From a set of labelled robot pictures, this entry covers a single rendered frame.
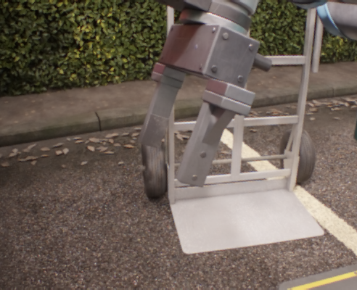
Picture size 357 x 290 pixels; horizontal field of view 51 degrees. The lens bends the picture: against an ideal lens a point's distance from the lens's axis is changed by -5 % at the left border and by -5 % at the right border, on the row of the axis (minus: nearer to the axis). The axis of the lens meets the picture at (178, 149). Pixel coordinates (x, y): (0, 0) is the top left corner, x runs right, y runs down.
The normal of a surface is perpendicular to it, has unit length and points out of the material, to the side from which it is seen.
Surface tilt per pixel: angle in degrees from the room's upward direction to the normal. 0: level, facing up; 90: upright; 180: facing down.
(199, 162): 82
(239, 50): 82
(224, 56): 82
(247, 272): 0
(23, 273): 0
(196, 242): 0
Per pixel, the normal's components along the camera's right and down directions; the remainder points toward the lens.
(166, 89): 0.36, 0.29
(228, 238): 0.00, -0.90
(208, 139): 0.15, 0.71
